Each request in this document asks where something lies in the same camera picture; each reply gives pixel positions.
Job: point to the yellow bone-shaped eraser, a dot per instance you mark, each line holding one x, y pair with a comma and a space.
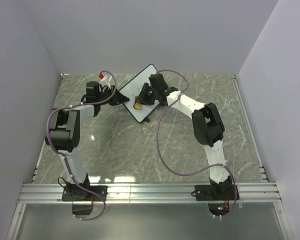
137, 106

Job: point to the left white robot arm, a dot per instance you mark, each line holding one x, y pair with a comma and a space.
63, 127

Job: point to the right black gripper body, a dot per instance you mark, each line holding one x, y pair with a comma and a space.
152, 98

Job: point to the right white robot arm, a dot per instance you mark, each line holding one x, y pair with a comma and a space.
208, 127

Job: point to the aluminium mounting rail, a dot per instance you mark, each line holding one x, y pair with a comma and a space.
147, 193

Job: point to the small white whiteboard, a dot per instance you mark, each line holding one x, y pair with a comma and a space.
133, 88

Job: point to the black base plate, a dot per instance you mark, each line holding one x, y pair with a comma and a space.
213, 193
76, 194

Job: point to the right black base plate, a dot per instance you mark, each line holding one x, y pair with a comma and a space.
213, 193

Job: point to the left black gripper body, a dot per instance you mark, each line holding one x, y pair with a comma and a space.
109, 92

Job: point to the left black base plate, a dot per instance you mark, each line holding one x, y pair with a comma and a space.
76, 194

